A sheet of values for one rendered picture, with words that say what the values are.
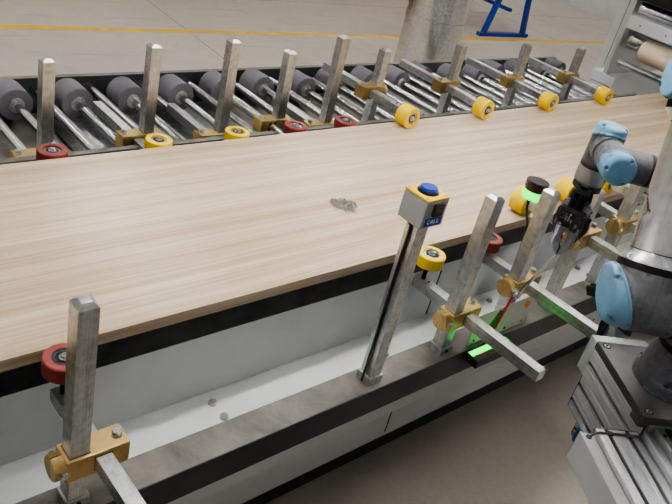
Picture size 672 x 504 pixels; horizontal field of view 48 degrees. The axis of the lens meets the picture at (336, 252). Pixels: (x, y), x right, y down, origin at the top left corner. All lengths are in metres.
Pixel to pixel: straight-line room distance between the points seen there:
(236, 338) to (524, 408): 1.64
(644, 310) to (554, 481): 1.52
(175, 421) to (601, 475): 0.90
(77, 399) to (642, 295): 0.99
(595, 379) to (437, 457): 1.13
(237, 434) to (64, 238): 0.59
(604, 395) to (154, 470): 0.94
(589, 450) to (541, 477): 1.37
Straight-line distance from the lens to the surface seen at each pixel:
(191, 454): 1.58
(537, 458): 2.94
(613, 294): 1.44
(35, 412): 1.60
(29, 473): 1.65
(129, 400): 1.70
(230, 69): 2.51
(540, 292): 2.12
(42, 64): 2.22
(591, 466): 1.51
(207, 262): 1.75
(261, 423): 1.66
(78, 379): 1.26
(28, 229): 1.82
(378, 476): 2.61
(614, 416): 1.67
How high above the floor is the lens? 1.86
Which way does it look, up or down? 30 degrees down
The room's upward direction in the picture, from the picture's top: 15 degrees clockwise
